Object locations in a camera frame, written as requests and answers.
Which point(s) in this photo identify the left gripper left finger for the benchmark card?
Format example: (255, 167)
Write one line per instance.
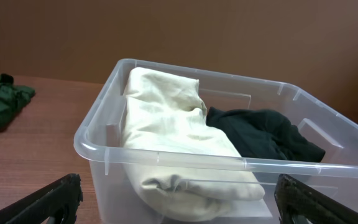
(56, 203)

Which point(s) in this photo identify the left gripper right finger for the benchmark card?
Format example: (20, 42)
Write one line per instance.
(298, 203)

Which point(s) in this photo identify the cream white cloth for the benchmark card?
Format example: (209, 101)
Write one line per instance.
(165, 113)

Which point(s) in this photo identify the black cloth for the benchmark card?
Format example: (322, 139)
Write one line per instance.
(264, 134)

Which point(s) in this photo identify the clear plastic storage container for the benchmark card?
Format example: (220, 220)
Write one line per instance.
(99, 140)

